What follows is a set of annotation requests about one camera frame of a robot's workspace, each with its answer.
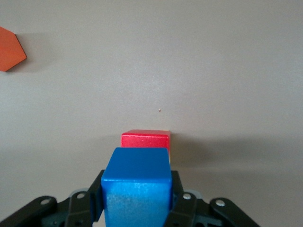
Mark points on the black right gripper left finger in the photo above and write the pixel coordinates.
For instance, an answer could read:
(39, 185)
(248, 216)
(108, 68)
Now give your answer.
(80, 208)

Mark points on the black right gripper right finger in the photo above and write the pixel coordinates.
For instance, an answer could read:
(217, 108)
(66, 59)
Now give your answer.
(183, 208)

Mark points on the blue wooden block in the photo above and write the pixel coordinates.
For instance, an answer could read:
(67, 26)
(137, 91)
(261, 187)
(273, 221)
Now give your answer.
(137, 189)

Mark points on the red wooden block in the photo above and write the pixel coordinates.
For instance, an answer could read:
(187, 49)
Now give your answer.
(144, 140)

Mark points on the brown table cover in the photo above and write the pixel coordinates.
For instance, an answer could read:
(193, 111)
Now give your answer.
(213, 71)

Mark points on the orange wooden block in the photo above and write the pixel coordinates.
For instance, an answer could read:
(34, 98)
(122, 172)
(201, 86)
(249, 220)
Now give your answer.
(10, 49)

